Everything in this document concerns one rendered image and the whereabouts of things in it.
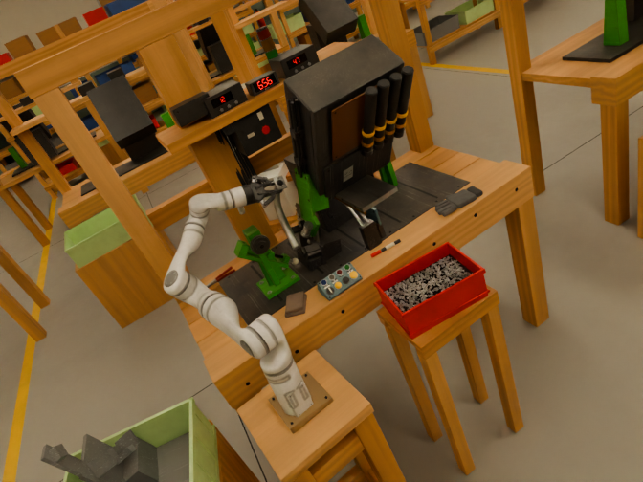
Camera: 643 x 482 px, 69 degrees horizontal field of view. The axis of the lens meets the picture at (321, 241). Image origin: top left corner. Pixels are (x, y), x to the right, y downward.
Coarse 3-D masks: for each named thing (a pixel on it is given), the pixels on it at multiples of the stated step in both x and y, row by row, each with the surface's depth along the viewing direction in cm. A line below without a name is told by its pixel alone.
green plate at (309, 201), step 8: (296, 168) 181; (296, 176) 183; (304, 176) 175; (304, 184) 177; (312, 184) 177; (304, 192) 180; (312, 192) 178; (304, 200) 182; (312, 200) 178; (320, 200) 181; (304, 208) 185; (312, 208) 179; (320, 208) 182; (304, 216) 188
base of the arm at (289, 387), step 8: (296, 368) 134; (272, 376) 130; (280, 376) 130; (288, 376) 131; (296, 376) 133; (272, 384) 133; (280, 384) 131; (288, 384) 132; (296, 384) 134; (304, 384) 138; (280, 392) 133; (288, 392) 133; (296, 392) 134; (304, 392) 136; (280, 400) 136; (288, 400) 133; (296, 400) 135; (304, 400) 137; (288, 408) 137; (296, 408) 136; (304, 408) 138
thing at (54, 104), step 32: (384, 0) 204; (384, 32) 212; (160, 64) 172; (64, 96) 163; (160, 96) 183; (192, 96) 181; (416, 96) 228; (64, 128) 165; (416, 128) 235; (96, 160) 173; (224, 160) 195; (128, 192) 182; (128, 224) 186; (256, 224) 212; (160, 256) 196
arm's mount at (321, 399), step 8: (304, 376) 150; (312, 376) 149; (312, 384) 146; (320, 384) 145; (312, 392) 143; (320, 392) 142; (272, 400) 146; (312, 400) 141; (320, 400) 140; (328, 400) 139; (280, 408) 142; (312, 408) 138; (320, 408) 138; (280, 416) 139; (288, 416) 138; (296, 416) 138; (304, 416) 137; (312, 416) 137; (288, 424) 136; (296, 424) 135; (304, 424) 137
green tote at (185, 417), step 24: (168, 408) 146; (192, 408) 143; (120, 432) 145; (144, 432) 147; (168, 432) 150; (192, 432) 135; (192, 456) 128; (216, 456) 144; (72, 480) 140; (192, 480) 122; (216, 480) 137
